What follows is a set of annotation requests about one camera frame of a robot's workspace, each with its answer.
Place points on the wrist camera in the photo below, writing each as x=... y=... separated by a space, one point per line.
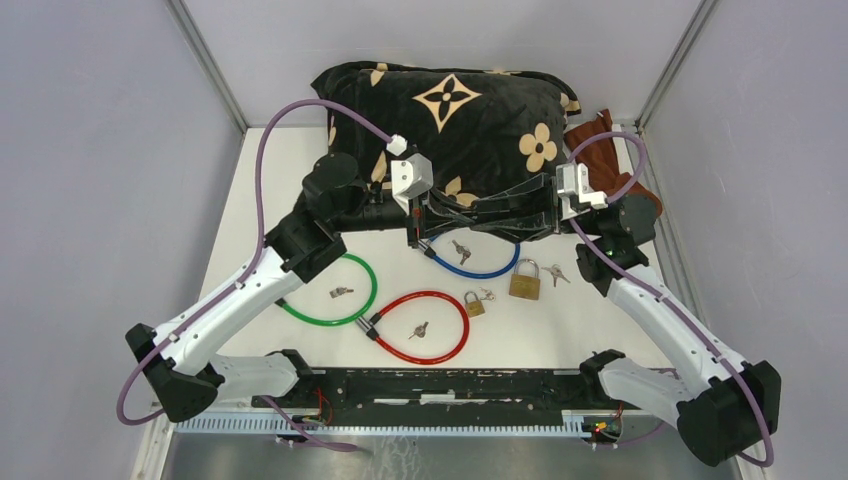
x=411 y=177
x=575 y=192

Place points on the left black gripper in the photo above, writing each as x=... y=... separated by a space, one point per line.
x=446 y=205

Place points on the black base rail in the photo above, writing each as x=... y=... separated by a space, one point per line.
x=406 y=397

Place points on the large brass padlock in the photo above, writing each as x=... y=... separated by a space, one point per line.
x=525 y=280

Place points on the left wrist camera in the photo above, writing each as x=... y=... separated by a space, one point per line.
x=411 y=177

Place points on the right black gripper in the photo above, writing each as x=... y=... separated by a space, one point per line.
x=522 y=228

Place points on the red lock keys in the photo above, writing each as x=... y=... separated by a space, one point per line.
x=419 y=331

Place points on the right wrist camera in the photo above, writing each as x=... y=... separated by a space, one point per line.
x=575 y=192

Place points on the small padlock keys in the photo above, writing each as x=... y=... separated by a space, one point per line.
x=486 y=294

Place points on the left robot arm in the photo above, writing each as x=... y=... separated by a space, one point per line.
x=180 y=358

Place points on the small brass padlock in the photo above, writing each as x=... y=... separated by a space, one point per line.
x=473 y=304

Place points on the blue lock keys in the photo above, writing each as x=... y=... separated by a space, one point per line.
x=462 y=251

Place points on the brown cloth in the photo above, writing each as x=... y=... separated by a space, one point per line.
x=601 y=157

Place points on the green cable lock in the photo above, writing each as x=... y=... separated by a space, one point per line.
x=313 y=304

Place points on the small silver keys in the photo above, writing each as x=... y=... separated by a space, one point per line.
x=339 y=291

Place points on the black floral pillow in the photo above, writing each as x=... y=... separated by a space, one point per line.
x=484 y=131

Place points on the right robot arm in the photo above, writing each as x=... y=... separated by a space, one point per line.
x=721 y=404

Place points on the large padlock keys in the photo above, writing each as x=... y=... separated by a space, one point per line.
x=556 y=274

